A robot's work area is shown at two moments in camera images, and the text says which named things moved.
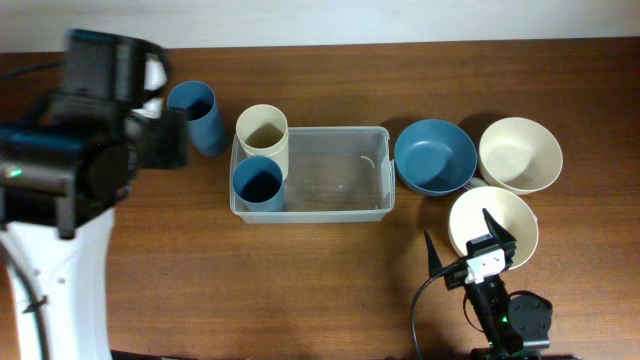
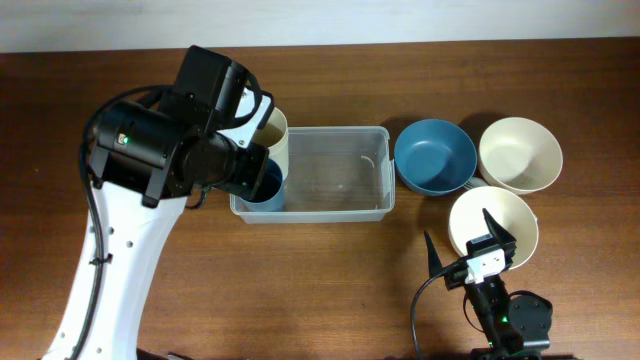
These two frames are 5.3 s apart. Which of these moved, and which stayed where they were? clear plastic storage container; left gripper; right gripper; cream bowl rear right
Moved: left gripper
Stayed: clear plastic storage container; cream bowl rear right; right gripper
